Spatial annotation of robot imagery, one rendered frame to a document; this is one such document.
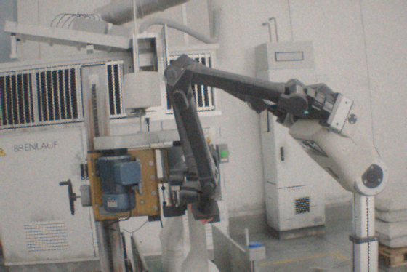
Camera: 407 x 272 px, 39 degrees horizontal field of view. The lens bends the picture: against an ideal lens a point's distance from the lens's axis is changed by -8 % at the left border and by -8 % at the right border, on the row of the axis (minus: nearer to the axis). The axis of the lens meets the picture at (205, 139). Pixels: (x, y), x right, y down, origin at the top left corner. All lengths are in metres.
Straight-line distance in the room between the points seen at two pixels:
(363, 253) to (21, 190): 3.85
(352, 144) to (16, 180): 3.96
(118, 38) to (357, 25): 3.48
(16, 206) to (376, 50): 4.79
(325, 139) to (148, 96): 0.85
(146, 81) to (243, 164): 4.53
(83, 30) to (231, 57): 1.57
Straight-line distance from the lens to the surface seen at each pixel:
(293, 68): 6.65
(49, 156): 5.57
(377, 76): 7.71
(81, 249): 5.68
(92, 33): 5.24
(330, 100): 2.01
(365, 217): 2.42
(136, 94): 2.64
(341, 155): 2.18
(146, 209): 2.87
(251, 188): 7.13
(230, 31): 6.05
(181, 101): 2.00
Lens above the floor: 1.51
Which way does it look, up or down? 3 degrees down
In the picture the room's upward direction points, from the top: 5 degrees counter-clockwise
